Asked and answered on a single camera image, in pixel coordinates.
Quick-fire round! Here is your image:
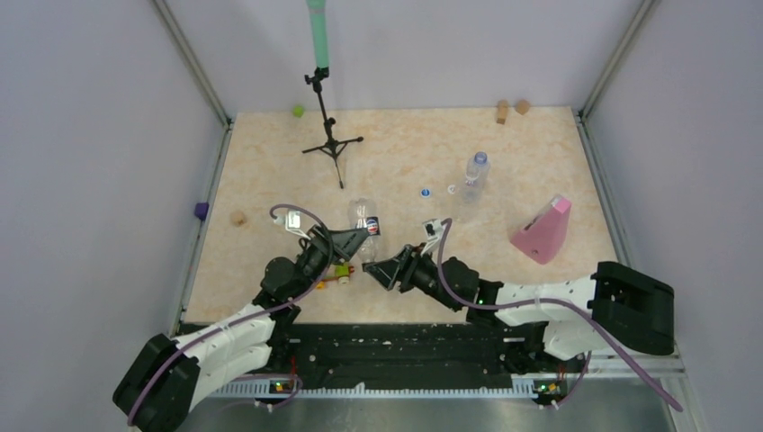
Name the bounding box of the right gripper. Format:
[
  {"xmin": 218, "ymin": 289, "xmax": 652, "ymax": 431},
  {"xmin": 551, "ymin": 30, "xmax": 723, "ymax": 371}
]
[{"xmin": 366, "ymin": 241, "xmax": 463, "ymax": 311}]

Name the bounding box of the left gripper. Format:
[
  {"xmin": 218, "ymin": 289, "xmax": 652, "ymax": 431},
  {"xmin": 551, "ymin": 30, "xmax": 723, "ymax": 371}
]
[{"xmin": 291, "ymin": 223, "xmax": 372, "ymax": 300}]

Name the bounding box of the small clear bottle black cap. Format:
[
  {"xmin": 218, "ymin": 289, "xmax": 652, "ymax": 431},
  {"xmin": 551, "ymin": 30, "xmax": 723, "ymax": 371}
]
[{"xmin": 347, "ymin": 198, "xmax": 382, "ymax": 263}]

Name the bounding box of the clear plastic bottle white cap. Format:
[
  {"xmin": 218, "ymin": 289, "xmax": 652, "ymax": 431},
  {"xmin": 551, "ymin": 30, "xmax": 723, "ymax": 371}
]
[{"xmin": 461, "ymin": 151, "xmax": 490, "ymax": 205}]

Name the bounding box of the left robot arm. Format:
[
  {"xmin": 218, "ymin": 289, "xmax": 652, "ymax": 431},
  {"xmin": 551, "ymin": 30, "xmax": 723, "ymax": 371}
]
[{"xmin": 112, "ymin": 225, "xmax": 369, "ymax": 431}]

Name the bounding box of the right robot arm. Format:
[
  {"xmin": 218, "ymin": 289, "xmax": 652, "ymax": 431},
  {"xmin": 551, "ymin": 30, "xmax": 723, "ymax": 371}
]
[{"xmin": 362, "ymin": 245, "xmax": 675, "ymax": 371}]

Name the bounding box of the colourful toy block car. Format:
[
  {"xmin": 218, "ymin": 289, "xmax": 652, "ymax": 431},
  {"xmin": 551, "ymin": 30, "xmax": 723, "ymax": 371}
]
[{"xmin": 316, "ymin": 263, "xmax": 355, "ymax": 290}]

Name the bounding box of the black tripod stand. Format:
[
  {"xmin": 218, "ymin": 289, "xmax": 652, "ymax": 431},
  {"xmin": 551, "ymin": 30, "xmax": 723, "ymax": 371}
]
[{"xmin": 301, "ymin": 67, "xmax": 364, "ymax": 190}]

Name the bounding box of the wooden cube with cross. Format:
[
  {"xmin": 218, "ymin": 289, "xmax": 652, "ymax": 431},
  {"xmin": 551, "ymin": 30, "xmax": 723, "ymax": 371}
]
[{"xmin": 229, "ymin": 211, "xmax": 247, "ymax": 227}]

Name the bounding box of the purple block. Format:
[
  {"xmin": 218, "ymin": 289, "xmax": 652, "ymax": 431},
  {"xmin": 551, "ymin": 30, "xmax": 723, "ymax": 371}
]
[{"xmin": 193, "ymin": 202, "xmax": 210, "ymax": 221}]

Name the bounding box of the tall wooden block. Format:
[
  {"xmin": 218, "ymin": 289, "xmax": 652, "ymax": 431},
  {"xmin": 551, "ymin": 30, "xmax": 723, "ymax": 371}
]
[{"xmin": 496, "ymin": 99, "xmax": 510, "ymax": 125}]

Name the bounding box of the small wooden cube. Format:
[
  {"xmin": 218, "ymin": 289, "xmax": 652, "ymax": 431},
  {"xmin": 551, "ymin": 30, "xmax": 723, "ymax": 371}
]
[{"xmin": 514, "ymin": 99, "xmax": 532, "ymax": 115}]

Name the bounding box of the green foam microphone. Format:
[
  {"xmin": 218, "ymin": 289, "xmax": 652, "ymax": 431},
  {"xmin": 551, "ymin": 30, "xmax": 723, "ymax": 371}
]
[{"xmin": 306, "ymin": 0, "xmax": 329, "ymax": 69}]

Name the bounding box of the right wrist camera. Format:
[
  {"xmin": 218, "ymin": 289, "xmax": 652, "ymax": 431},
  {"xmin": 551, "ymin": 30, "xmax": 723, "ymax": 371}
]
[{"xmin": 420, "ymin": 218, "xmax": 452, "ymax": 255}]

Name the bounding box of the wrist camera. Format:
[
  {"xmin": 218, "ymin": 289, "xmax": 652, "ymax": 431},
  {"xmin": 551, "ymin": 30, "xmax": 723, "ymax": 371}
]
[
  {"xmin": 420, "ymin": 218, "xmax": 452, "ymax": 255},
  {"xmin": 273, "ymin": 210, "xmax": 310, "ymax": 239}
]

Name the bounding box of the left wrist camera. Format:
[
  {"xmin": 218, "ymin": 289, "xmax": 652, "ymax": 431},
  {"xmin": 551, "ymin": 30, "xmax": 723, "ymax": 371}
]
[{"xmin": 273, "ymin": 210, "xmax": 310, "ymax": 239}]

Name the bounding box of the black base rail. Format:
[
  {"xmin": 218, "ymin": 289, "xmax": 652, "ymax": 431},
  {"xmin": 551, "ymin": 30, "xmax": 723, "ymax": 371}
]
[{"xmin": 260, "ymin": 323, "xmax": 584, "ymax": 391}]

